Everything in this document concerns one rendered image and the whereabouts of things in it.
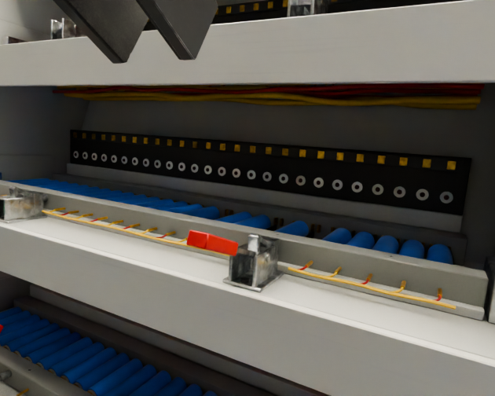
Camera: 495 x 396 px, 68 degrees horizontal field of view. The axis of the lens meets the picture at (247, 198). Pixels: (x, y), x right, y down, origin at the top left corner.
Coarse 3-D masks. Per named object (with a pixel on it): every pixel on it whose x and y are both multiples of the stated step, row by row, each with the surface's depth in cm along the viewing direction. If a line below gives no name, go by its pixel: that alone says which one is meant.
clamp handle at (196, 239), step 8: (192, 232) 18; (200, 232) 18; (192, 240) 18; (200, 240) 18; (208, 240) 18; (216, 240) 19; (224, 240) 20; (248, 240) 24; (256, 240) 24; (208, 248) 18; (216, 248) 19; (224, 248) 20; (232, 248) 20; (240, 248) 22; (248, 248) 24; (256, 248) 24; (248, 256) 24
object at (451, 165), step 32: (96, 160) 55; (128, 160) 52; (160, 160) 50; (192, 160) 47; (224, 160) 45; (256, 160) 43; (288, 160) 41; (320, 160) 40; (352, 160) 38; (384, 160) 36; (416, 160) 35; (448, 160) 34; (320, 192) 40; (352, 192) 38; (384, 192) 37
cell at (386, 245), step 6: (378, 240) 31; (384, 240) 30; (390, 240) 31; (396, 240) 32; (378, 246) 29; (384, 246) 29; (390, 246) 29; (396, 246) 31; (390, 252) 28; (396, 252) 30
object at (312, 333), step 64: (256, 192) 43; (0, 256) 34; (64, 256) 30; (128, 256) 28; (192, 256) 29; (192, 320) 25; (256, 320) 22; (320, 320) 20; (384, 320) 20; (448, 320) 21; (320, 384) 21; (384, 384) 19; (448, 384) 18
